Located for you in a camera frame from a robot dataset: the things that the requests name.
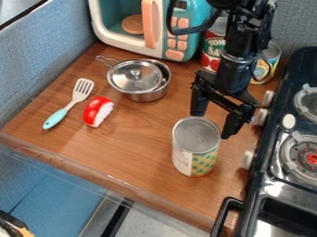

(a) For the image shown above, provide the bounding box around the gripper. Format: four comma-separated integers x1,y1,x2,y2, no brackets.
189,50,261,140

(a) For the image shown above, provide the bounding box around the green and yellow can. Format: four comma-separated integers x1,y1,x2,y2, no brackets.
171,116,223,178

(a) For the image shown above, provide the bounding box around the red tomato soup can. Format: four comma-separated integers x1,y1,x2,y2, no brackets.
199,16,230,75

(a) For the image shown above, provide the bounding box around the yellow and blue can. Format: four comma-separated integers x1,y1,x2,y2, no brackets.
248,41,284,86

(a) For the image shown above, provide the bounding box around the toy stove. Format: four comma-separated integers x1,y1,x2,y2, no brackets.
209,45,317,237

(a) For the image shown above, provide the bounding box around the silver pot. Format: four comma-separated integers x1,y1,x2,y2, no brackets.
95,55,174,103

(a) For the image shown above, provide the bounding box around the silver pot lid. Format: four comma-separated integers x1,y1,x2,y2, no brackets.
108,59,167,93

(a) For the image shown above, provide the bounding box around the toy microwave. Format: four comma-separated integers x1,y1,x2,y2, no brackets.
86,0,213,63

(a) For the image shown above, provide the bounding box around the red and white toy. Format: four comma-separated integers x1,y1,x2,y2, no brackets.
82,95,116,129

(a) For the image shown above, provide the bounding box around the white and teal spatula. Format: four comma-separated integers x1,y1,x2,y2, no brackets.
41,77,95,131

